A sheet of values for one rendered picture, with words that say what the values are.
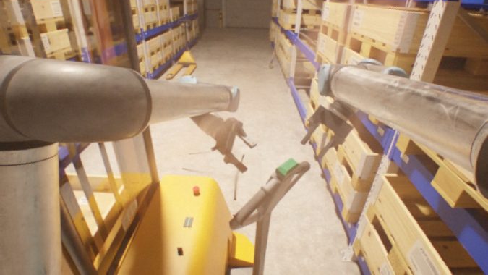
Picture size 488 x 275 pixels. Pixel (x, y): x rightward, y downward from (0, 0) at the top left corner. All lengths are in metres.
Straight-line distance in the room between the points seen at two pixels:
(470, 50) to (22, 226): 1.99
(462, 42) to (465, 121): 1.53
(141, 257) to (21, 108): 0.97
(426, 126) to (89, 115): 0.43
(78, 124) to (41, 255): 0.26
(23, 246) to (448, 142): 0.60
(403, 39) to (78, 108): 1.54
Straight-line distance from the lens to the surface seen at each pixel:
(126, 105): 0.37
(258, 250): 1.15
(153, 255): 1.25
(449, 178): 1.30
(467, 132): 0.33
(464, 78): 1.94
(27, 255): 0.54
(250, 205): 0.77
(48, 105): 0.37
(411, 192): 1.90
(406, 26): 1.63
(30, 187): 0.48
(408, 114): 0.40
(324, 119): 0.87
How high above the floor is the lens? 1.90
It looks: 28 degrees down
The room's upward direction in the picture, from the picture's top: 2 degrees clockwise
